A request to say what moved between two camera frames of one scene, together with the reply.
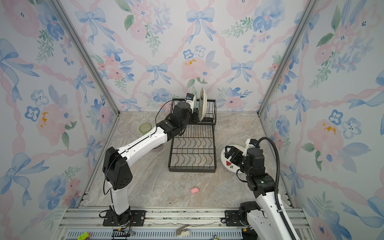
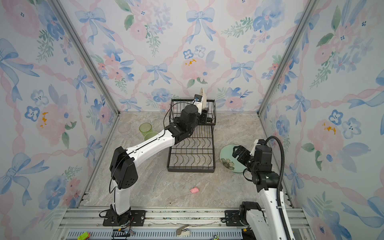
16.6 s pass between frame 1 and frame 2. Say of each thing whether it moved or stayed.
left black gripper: moved
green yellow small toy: stayed
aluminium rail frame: stayed
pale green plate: moved
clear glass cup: stayed
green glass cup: stayed
